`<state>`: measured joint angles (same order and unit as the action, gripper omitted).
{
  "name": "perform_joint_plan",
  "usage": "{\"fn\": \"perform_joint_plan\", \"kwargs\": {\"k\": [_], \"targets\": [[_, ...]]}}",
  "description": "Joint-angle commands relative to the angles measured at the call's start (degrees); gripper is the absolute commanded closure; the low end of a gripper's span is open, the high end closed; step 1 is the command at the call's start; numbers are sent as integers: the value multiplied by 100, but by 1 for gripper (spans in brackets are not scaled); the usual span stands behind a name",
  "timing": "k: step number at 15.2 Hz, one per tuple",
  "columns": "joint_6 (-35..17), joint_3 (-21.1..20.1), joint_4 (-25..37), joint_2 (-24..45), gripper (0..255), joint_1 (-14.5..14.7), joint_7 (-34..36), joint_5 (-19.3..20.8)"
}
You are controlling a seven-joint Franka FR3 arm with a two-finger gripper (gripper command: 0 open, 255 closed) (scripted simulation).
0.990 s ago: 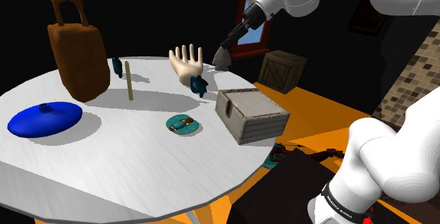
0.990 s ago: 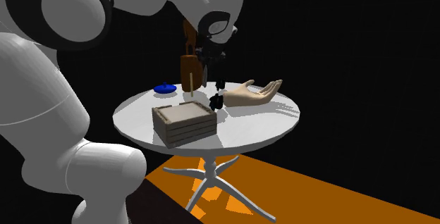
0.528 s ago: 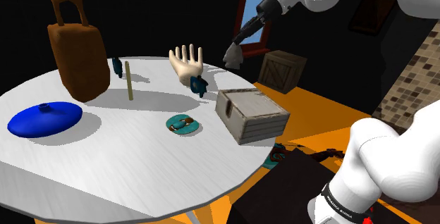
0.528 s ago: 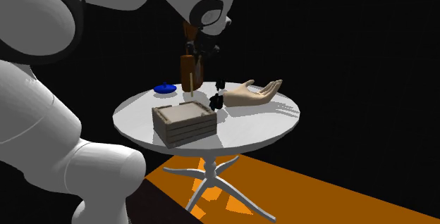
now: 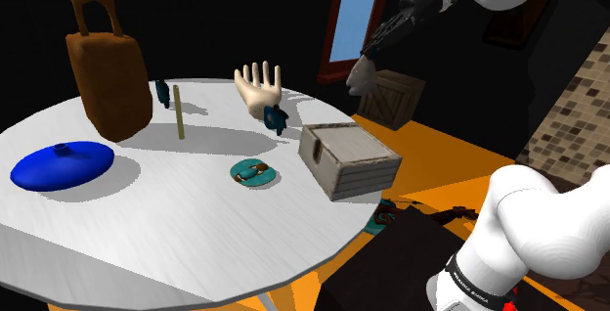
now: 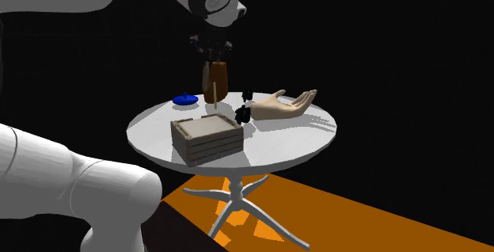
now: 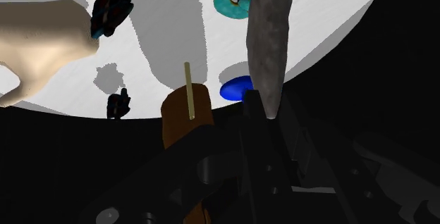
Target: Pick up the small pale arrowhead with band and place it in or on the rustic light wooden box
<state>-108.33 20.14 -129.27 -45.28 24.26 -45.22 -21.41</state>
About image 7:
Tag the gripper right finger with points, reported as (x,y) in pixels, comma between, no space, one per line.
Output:
(347,168)

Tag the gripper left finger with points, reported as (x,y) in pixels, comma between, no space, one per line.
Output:
(192,154)

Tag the grey spindle-shaped stone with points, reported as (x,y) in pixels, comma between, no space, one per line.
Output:
(269,41)

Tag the brown cylinder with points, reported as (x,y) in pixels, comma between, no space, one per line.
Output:
(177,113)

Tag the thin beige stick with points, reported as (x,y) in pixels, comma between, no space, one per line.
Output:
(189,89)

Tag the blue disc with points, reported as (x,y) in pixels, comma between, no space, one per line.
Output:
(235,89)

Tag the small dark figure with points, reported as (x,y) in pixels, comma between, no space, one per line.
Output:
(118,105)

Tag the round white table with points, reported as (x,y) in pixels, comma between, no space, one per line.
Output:
(319,17)

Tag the dark figure with teal parts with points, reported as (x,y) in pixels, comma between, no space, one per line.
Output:
(110,8)

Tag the large beige animal figure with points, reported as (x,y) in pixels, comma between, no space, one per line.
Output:
(41,41)

